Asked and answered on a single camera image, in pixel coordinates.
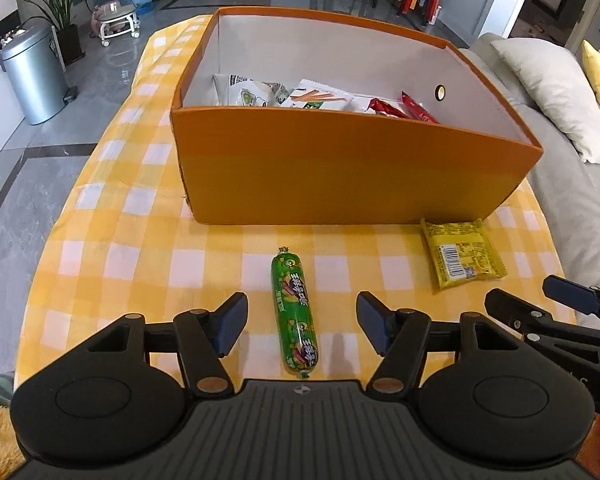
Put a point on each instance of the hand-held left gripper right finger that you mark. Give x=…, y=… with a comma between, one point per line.
x=372, y=324

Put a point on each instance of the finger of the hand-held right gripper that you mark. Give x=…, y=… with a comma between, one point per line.
x=520, y=312
x=572, y=294

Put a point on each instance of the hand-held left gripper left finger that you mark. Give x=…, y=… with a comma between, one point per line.
x=230, y=324

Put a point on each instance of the green sausage stick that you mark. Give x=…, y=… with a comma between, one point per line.
x=295, y=310

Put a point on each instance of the yellow-green snack packet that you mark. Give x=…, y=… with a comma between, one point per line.
x=460, y=255

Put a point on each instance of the orange cardboard box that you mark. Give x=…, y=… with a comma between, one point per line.
x=330, y=170

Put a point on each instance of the white and green snack packet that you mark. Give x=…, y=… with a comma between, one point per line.
x=245, y=92

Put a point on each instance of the white packet with orange sticks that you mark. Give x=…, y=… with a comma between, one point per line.
x=320, y=96

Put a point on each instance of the grey sofa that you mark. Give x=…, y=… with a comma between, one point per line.
x=575, y=210

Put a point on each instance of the yellow checked tablecloth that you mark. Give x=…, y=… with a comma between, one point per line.
x=130, y=240

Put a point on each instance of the beige pillow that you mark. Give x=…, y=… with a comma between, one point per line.
x=555, y=95

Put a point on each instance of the silver pedal trash can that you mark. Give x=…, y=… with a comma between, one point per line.
x=30, y=75

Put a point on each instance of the white wheeled stool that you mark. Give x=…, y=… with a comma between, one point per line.
x=117, y=15

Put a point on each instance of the potted green plant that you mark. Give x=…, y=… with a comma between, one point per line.
x=60, y=10

